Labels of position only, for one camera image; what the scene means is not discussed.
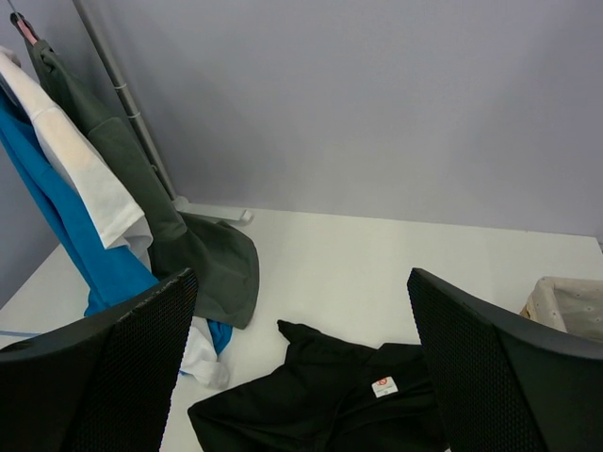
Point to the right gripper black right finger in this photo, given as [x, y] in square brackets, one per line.
[503, 382]

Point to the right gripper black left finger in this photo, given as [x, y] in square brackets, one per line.
[102, 383]

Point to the bright blue t shirt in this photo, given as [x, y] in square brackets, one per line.
[114, 275]

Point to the black t shirt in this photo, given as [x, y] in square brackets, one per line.
[328, 395]

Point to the dark grey t shirt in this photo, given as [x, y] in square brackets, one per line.
[223, 258]

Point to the white t shirt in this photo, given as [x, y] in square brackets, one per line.
[116, 216]

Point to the pink hanger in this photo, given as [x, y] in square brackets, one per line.
[24, 27]

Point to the wicker laundry basket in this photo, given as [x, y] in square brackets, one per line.
[573, 306]

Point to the metal clothes rack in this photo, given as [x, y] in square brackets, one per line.
[132, 111]

